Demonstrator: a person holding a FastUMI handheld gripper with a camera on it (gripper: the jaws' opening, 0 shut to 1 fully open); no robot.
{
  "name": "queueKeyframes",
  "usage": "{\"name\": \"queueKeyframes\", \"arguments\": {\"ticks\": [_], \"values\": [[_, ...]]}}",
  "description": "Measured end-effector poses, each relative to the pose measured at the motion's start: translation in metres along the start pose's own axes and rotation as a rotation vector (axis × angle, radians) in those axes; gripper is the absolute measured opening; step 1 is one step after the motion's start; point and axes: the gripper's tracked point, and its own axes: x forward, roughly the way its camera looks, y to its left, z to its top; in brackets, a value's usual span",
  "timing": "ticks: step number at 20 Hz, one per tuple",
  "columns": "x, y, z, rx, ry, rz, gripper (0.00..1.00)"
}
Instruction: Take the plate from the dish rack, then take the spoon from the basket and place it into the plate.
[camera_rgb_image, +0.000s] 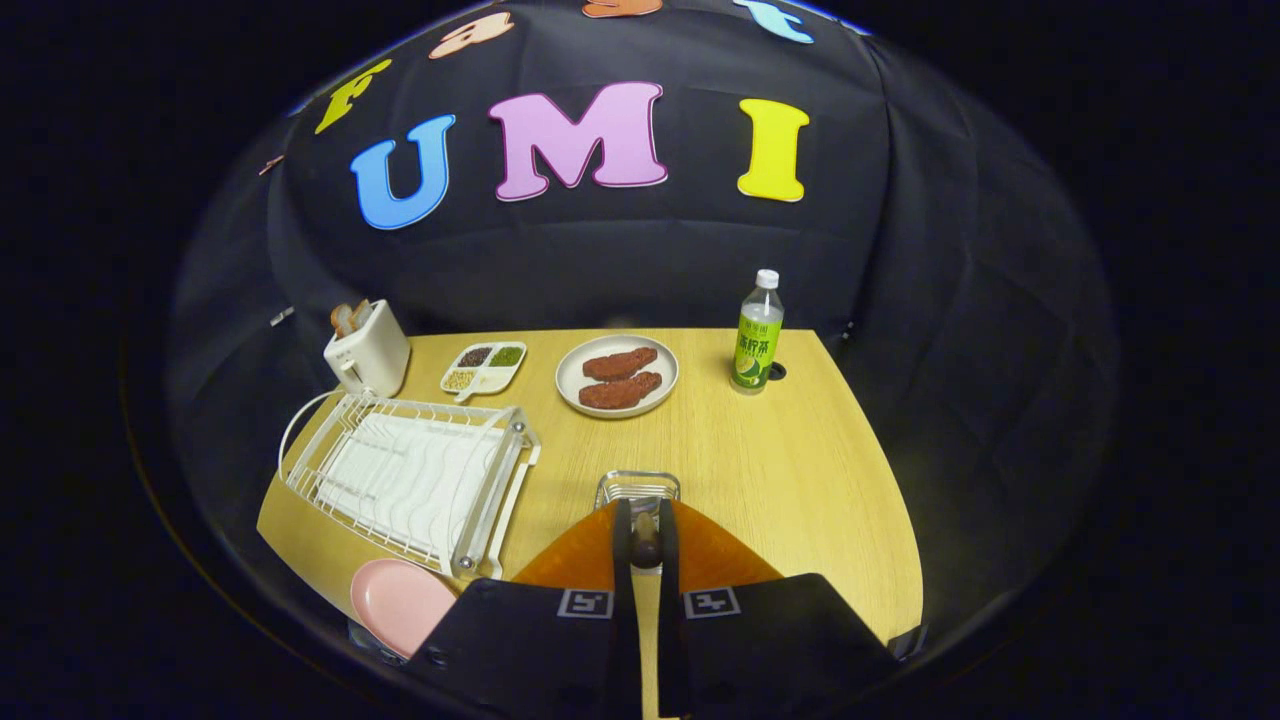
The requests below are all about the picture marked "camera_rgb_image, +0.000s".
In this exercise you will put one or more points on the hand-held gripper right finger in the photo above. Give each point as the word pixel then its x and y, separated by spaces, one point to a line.
pixel 670 600

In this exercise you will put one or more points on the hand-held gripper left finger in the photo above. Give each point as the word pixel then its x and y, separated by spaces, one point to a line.
pixel 623 600

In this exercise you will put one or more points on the pink plate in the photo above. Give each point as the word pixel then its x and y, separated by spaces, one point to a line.
pixel 400 605

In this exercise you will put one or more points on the white plate with meat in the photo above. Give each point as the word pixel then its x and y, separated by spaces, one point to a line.
pixel 570 385

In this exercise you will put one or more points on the white divided bean dish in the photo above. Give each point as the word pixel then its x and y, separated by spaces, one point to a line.
pixel 485 375

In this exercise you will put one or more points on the brown meat patty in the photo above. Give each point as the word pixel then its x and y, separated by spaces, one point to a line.
pixel 620 364
pixel 620 391

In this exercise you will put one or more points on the green tea bottle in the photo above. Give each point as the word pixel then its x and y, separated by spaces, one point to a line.
pixel 757 345

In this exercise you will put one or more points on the black backdrop cloth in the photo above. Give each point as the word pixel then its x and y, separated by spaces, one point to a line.
pixel 650 260

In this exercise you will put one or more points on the white toaster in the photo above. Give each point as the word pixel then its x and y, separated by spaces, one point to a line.
pixel 375 355

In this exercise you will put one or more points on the toast slice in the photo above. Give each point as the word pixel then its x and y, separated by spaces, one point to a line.
pixel 341 320
pixel 360 312

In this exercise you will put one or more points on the silver metal clip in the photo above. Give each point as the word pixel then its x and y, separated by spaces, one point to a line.
pixel 282 316

